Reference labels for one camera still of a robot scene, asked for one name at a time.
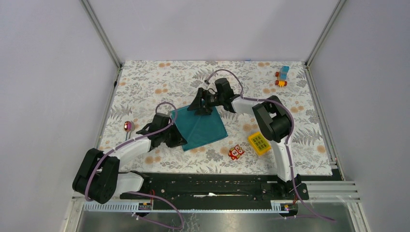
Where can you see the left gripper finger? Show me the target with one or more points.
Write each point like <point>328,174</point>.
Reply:
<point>175,142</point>
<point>175,132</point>

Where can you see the red owl toy block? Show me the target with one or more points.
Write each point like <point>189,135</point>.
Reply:
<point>236,152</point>

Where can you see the floral patterned table mat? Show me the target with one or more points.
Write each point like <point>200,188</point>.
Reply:
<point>145,85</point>

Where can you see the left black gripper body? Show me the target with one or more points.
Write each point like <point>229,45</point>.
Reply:
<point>167,135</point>

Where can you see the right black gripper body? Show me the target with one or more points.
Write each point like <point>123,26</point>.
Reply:
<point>216,99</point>

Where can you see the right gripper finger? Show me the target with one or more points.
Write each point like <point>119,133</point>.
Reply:
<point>198,100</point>
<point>204,110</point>

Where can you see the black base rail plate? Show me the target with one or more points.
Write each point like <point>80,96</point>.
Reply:
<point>217,191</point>

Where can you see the blue orange toy car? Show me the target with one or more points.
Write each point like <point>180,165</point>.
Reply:
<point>281,76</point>

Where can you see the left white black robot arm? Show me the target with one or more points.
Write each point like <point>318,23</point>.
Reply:
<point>98,177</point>

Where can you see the yellow green toy brick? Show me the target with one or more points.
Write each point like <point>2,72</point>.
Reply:
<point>259,143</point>

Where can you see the teal cloth napkin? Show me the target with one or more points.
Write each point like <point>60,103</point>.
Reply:
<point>199,130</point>

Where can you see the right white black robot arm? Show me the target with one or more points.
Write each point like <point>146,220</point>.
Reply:
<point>274,120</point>

